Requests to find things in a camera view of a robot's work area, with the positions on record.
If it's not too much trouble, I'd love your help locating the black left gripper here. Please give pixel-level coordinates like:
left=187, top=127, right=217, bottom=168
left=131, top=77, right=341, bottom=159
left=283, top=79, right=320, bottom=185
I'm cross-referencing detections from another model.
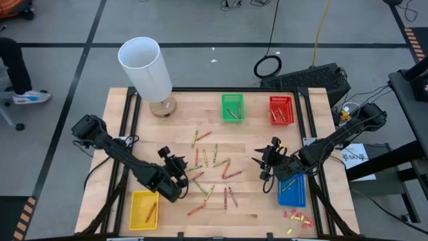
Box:
left=167, top=155, right=190, bottom=189

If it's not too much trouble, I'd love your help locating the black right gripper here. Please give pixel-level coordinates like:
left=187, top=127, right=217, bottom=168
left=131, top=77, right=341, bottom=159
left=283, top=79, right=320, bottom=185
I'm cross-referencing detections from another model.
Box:
left=251, top=146, right=292, bottom=181

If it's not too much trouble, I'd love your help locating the blue plastic basket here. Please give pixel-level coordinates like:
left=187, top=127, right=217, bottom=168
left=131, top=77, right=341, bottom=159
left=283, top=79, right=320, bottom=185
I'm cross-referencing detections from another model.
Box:
left=277, top=172, right=307, bottom=208

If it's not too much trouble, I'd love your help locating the red plastic basket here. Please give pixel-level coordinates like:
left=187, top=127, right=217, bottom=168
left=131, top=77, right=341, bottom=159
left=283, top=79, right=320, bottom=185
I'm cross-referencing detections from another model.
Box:
left=269, top=96, right=296, bottom=127

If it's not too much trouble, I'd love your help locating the yellow plastic basket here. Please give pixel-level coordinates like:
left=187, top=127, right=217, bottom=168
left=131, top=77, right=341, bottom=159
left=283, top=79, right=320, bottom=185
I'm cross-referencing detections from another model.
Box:
left=128, top=190, right=161, bottom=231

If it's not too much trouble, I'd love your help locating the green plastic basket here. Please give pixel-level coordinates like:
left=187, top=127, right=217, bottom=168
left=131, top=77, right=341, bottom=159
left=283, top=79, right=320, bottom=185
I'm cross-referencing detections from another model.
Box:
left=221, top=93, right=247, bottom=123

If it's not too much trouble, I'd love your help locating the black computer tower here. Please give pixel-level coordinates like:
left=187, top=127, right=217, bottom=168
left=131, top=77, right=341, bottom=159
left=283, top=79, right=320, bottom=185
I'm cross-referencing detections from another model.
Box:
left=259, top=62, right=352, bottom=108

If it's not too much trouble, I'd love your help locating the white printed paper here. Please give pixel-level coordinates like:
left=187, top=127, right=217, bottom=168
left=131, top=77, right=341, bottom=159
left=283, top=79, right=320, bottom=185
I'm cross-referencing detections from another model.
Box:
left=340, top=143, right=378, bottom=182

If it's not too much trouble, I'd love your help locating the white lamp with wooden base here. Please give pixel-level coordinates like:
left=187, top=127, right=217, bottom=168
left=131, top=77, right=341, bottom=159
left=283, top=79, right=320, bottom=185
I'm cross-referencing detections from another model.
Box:
left=117, top=36, right=177, bottom=118

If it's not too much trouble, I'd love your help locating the black side table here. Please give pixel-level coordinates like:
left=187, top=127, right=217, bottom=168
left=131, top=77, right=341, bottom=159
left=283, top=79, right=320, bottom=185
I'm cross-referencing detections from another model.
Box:
left=346, top=56, right=428, bottom=224

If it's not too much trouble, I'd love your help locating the person's shoe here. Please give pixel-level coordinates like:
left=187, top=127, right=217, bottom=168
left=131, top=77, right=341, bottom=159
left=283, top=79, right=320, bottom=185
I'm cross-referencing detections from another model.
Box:
left=12, top=90, right=52, bottom=105

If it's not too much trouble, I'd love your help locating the grey office chair base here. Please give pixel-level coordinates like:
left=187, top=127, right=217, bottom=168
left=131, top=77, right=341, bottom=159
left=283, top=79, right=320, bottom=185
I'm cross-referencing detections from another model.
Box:
left=0, top=65, right=26, bottom=131

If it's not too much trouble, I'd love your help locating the person's leg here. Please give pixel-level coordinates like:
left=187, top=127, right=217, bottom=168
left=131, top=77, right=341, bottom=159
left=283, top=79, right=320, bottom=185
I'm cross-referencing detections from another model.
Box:
left=0, top=36, right=33, bottom=96

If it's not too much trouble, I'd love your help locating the orange object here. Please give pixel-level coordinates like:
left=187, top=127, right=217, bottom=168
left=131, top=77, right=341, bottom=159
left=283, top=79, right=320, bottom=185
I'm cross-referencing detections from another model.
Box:
left=0, top=0, right=35, bottom=19

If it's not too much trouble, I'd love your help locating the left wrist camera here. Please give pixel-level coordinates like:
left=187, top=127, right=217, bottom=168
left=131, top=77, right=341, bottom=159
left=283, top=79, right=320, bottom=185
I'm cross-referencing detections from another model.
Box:
left=157, top=145, right=172, bottom=162

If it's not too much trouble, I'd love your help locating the black table frame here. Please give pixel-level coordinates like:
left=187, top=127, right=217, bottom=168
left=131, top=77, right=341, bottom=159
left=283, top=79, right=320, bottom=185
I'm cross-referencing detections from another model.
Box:
left=80, top=86, right=352, bottom=241

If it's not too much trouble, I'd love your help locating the black hanging cable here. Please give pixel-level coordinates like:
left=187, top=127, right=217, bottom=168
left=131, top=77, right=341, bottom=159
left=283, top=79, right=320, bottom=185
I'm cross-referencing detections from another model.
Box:
left=253, top=0, right=283, bottom=80

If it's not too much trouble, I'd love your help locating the black floor cable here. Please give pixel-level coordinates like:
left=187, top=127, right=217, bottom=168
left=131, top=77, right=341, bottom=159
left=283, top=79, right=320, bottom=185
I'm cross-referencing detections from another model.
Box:
left=350, top=189, right=428, bottom=235

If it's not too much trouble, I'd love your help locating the yellow hanging cable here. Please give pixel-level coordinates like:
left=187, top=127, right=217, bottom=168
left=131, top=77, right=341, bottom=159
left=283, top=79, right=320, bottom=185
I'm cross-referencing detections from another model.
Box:
left=312, top=0, right=332, bottom=68

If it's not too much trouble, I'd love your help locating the black cable bundle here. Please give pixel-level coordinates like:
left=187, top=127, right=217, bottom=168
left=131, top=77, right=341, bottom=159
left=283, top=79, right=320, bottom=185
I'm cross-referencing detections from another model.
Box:
left=219, top=0, right=272, bottom=8

